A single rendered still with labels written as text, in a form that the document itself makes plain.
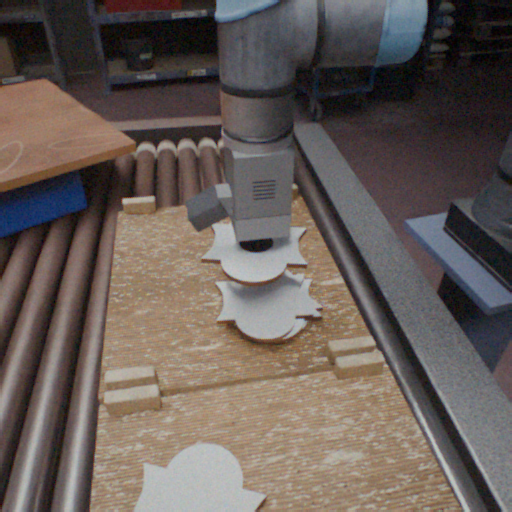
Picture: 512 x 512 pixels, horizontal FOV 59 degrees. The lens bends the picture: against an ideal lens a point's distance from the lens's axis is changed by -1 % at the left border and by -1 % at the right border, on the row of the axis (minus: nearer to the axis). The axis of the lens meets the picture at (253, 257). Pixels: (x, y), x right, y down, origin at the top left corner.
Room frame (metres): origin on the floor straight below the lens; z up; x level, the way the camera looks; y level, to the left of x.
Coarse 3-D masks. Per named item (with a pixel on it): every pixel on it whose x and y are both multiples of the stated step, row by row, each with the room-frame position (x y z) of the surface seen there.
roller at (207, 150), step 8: (200, 144) 1.05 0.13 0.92; (208, 144) 1.03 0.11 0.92; (200, 152) 1.02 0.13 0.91; (208, 152) 1.00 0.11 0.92; (216, 152) 1.04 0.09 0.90; (200, 160) 0.99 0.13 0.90; (208, 160) 0.95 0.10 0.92; (216, 160) 0.97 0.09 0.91; (208, 168) 0.92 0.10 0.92; (216, 168) 0.92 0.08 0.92; (208, 176) 0.88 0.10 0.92; (216, 176) 0.88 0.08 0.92; (208, 184) 0.85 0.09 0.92
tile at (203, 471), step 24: (192, 456) 0.23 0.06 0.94; (216, 456) 0.24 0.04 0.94; (144, 480) 0.21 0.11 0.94; (168, 480) 0.21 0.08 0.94; (192, 480) 0.21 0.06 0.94; (216, 480) 0.21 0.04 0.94; (240, 480) 0.21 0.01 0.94; (144, 504) 0.19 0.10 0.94; (168, 504) 0.19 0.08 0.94; (192, 504) 0.19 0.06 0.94; (216, 504) 0.19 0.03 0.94; (240, 504) 0.19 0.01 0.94
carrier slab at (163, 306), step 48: (144, 240) 0.62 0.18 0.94; (192, 240) 0.62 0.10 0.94; (144, 288) 0.50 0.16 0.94; (192, 288) 0.50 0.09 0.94; (336, 288) 0.50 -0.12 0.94; (144, 336) 0.41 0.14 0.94; (192, 336) 0.41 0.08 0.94; (240, 336) 0.41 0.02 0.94; (336, 336) 0.41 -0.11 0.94; (192, 384) 0.33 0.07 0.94; (240, 384) 0.34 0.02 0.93
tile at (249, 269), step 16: (224, 224) 0.50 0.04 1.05; (224, 240) 0.47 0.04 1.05; (288, 240) 0.47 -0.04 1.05; (208, 256) 0.43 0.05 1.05; (224, 256) 0.43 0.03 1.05; (240, 256) 0.43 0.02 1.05; (256, 256) 0.43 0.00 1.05; (272, 256) 0.43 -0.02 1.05; (288, 256) 0.43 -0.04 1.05; (224, 272) 0.41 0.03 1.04; (240, 272) 0.40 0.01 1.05; (256, 272) 0.40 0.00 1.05; (272, 272) 0.40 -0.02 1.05
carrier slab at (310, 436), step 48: (288, 384) 0.33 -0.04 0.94; (336, 384) 0.33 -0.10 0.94; (384, 384) 0.33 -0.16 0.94; (144, 432) 0.27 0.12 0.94; (192, 432) 0.27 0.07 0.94; (240, 432) 0.27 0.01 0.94; (288, 432) 0.27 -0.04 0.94; (336, 432) 0.27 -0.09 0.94; (384, 432) 0.27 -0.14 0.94; (96, 480) 0.21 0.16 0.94; (288, 480) 0.21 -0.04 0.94; (336, 480) 0.21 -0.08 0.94; (384, 480) 0.21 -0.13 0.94; (432, 480) 0.21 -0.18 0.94
